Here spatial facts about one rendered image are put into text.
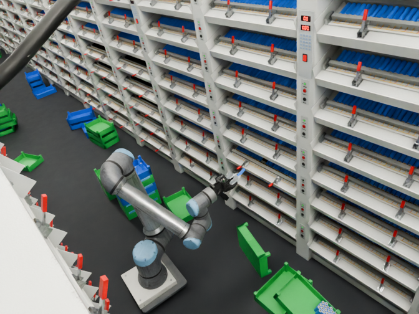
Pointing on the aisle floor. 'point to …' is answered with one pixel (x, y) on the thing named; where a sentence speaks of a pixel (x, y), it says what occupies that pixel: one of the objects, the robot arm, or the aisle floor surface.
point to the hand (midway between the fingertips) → (237, 176)
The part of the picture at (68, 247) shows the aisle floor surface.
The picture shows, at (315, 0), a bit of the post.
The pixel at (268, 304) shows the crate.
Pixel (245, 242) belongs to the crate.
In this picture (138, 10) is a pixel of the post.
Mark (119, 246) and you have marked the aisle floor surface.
